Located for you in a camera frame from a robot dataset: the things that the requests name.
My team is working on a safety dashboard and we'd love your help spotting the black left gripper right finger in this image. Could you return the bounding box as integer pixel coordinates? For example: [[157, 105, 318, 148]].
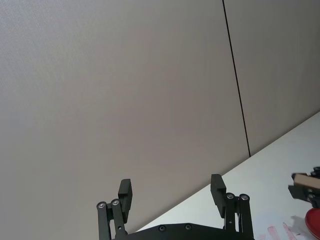
[[210, 173, 255, 240]]

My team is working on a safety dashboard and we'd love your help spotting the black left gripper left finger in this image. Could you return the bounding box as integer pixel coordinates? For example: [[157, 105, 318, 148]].
[[96, 178, 134, 240]]

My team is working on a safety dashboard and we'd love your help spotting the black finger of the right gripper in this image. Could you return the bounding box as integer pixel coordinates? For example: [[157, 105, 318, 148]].
[[291, 165, 320, 180], [287, 184, 320, 209]]

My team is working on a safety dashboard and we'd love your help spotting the tan wooden block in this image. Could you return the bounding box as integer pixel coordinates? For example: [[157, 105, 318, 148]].
[[293, 174, 320, 192]]

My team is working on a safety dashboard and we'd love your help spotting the red round object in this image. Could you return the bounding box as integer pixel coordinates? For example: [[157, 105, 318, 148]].
[[304, 207, 320, 237]]

